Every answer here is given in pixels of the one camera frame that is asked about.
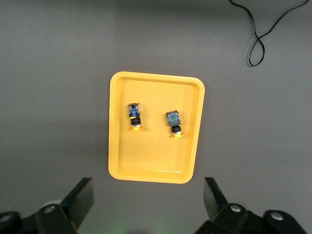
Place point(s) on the yellow push button blue terminal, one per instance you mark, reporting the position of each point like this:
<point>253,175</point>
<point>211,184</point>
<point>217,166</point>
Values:
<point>134,113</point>

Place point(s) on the yellow plastic tray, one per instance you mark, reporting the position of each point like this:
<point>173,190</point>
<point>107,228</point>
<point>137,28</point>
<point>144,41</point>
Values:
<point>156,156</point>

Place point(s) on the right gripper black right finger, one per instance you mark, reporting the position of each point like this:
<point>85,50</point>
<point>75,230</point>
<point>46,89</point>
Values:
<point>219,212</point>

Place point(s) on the dark grey table mat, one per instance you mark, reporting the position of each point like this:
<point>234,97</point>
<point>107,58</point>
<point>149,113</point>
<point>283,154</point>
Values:
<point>48,97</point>

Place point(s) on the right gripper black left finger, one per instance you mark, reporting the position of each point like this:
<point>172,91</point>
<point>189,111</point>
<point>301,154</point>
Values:
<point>73,207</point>

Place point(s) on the yellow push button green terminal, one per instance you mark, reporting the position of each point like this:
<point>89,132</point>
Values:
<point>173,119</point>

